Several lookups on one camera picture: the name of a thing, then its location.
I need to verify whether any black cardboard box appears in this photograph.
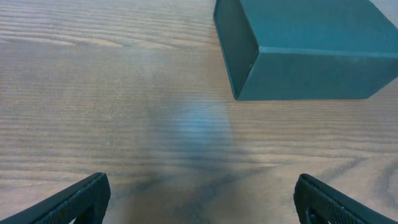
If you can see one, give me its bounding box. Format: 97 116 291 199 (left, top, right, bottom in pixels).
213 0 397 101

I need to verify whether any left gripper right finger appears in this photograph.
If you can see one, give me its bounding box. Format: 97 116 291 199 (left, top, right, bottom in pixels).
294 174 397 224

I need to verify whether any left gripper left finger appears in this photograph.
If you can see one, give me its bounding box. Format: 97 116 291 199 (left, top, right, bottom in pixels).
1 172 111 224

